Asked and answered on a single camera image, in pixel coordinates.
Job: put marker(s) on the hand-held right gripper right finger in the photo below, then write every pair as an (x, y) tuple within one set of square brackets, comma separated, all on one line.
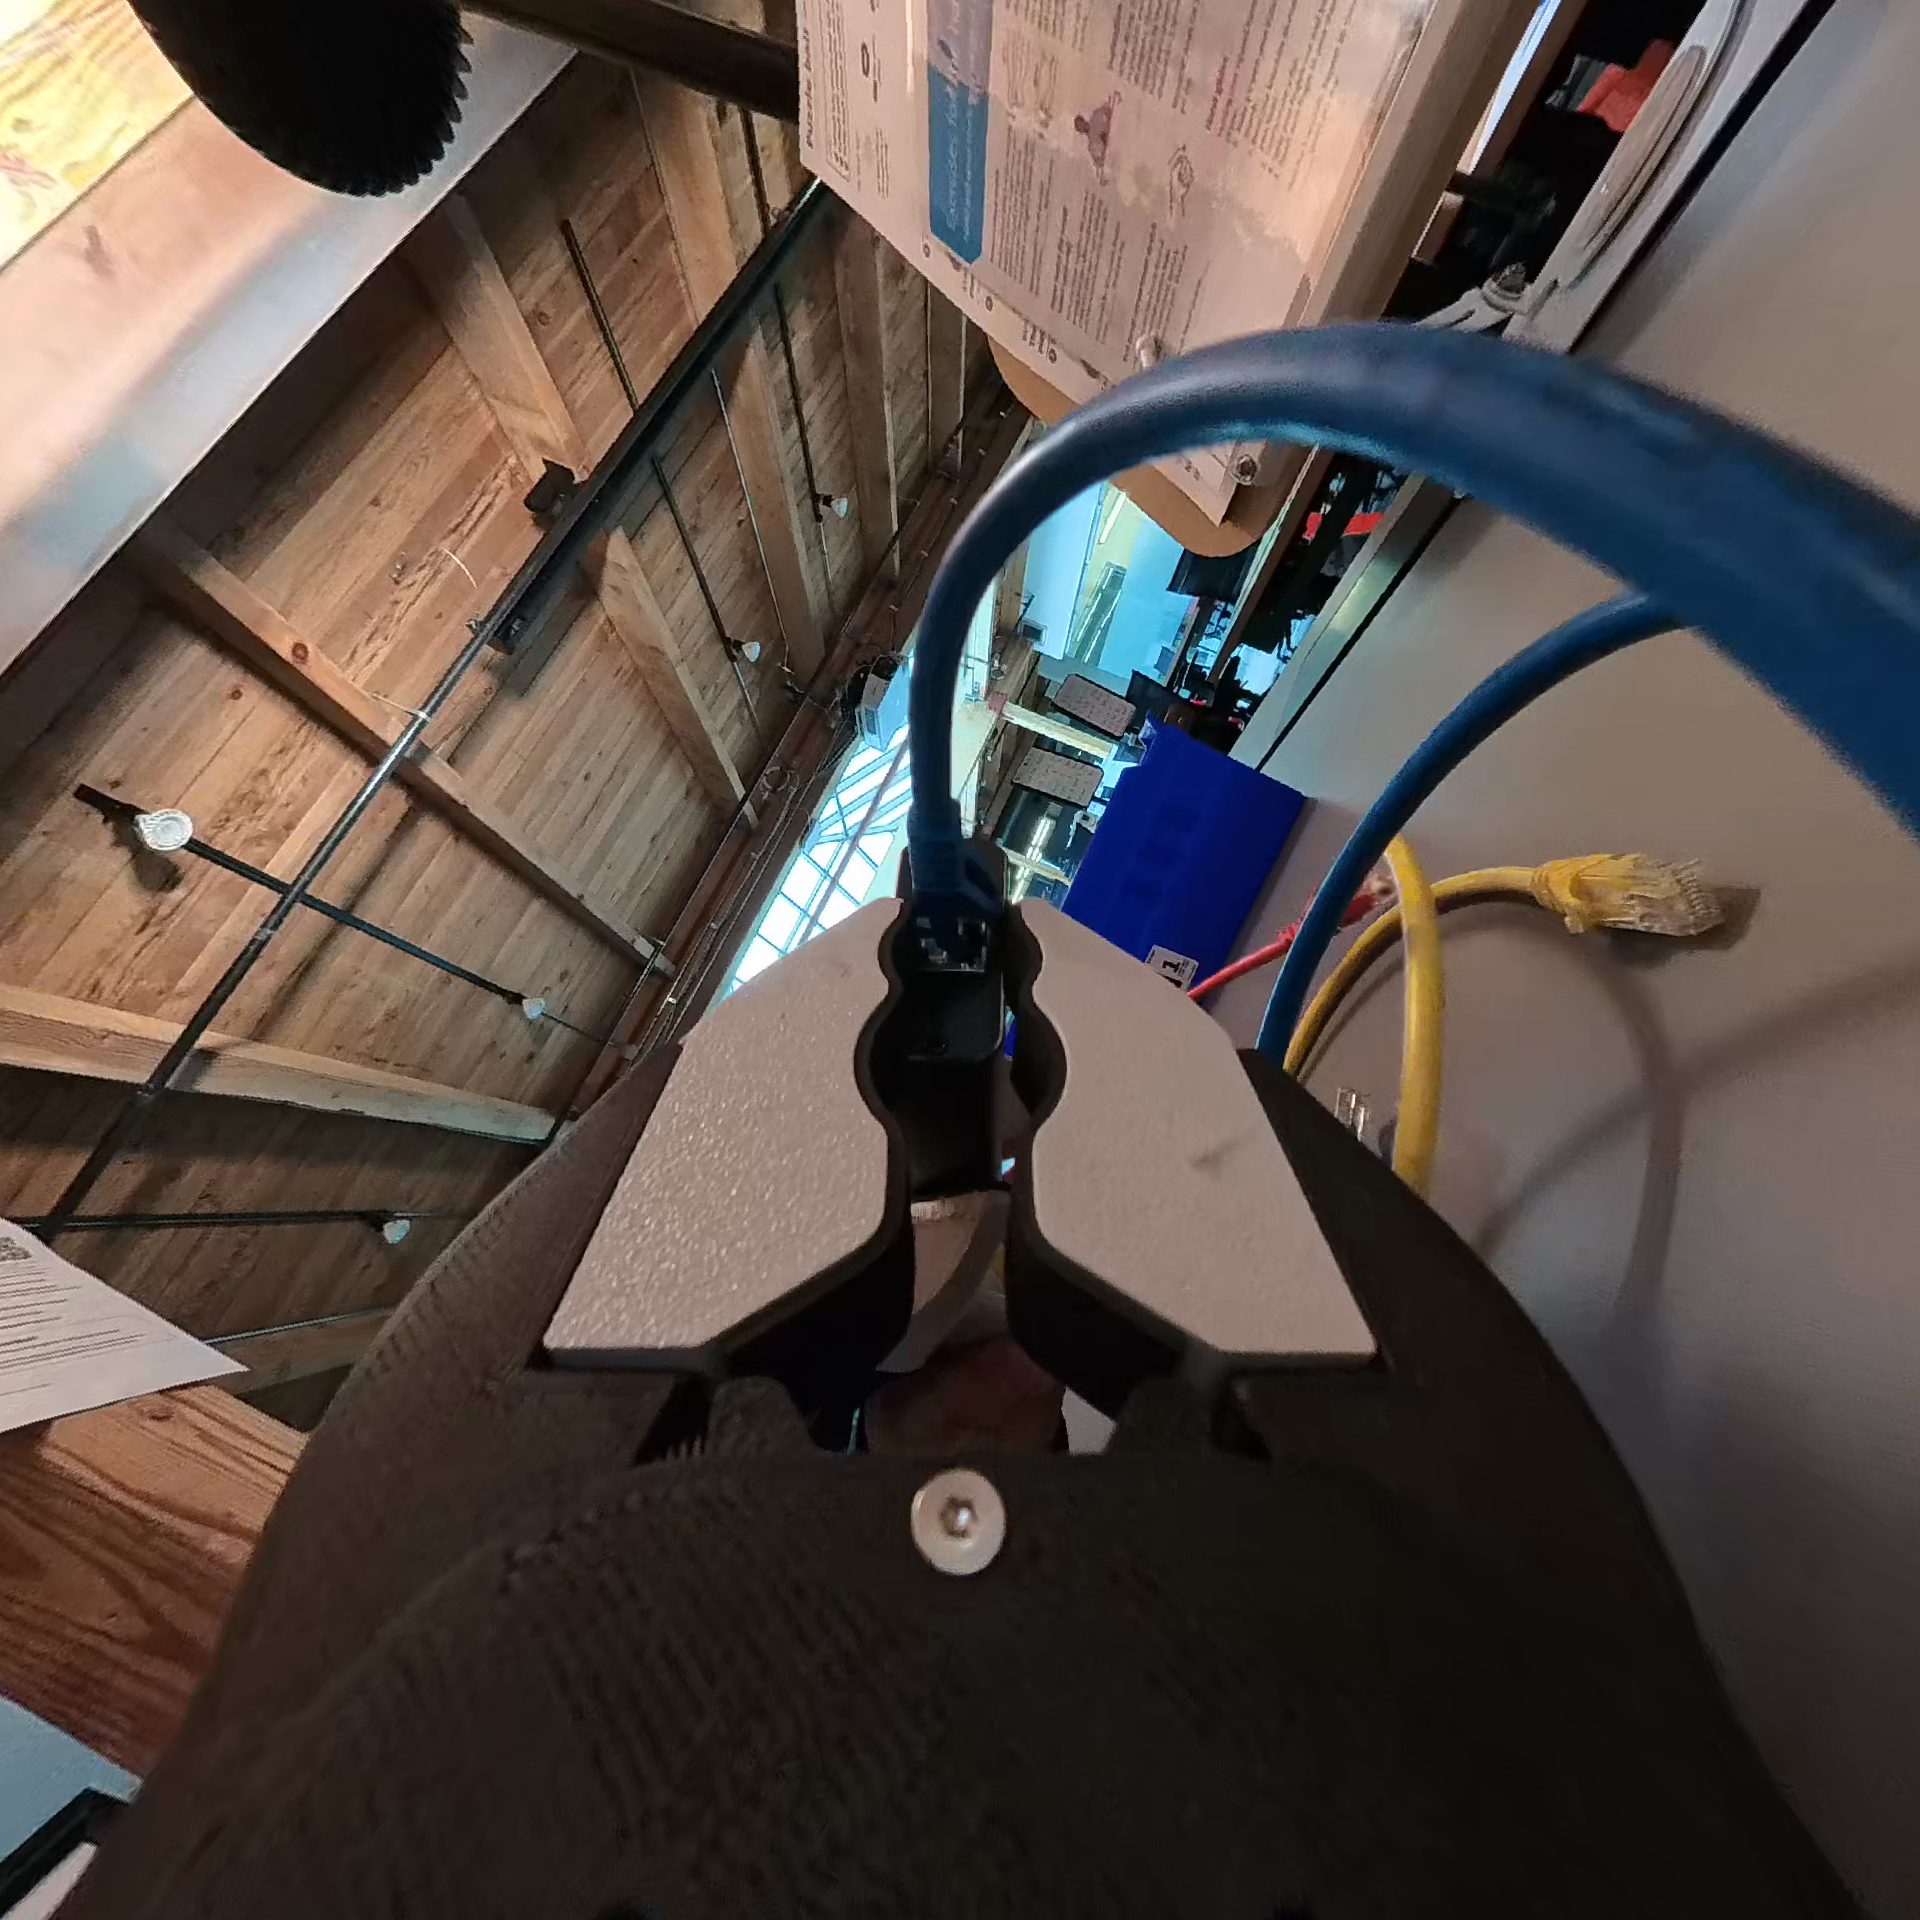
[(1184, 1171)]

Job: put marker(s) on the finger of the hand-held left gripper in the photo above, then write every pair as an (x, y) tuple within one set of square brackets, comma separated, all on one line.
[(944, 1259)]

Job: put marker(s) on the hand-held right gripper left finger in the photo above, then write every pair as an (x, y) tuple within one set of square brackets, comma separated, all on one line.
[(750, 1171)]

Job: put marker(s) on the black network splitter box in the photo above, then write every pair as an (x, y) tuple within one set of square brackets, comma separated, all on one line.
[(944, 1078)]

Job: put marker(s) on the blue plastic bin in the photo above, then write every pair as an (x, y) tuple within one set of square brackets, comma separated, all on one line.
[(1184, 838)]

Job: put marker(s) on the grey desk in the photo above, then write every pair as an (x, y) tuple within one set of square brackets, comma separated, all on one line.
[(1723, 1201)]

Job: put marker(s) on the ceiling track spot lamp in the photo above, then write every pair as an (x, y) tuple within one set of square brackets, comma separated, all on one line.
[(162, 833)]

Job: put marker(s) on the white paper notice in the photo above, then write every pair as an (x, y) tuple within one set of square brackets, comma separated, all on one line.
[(76, 1336)]

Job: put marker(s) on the black tripod pole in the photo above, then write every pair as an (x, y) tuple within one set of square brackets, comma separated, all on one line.
[(646, 44)]

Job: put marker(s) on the black ribbed knob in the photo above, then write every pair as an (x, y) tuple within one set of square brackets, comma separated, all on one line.
[(316, 89)]

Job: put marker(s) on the wooden post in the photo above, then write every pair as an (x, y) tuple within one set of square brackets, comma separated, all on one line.
[(120, 1560)]

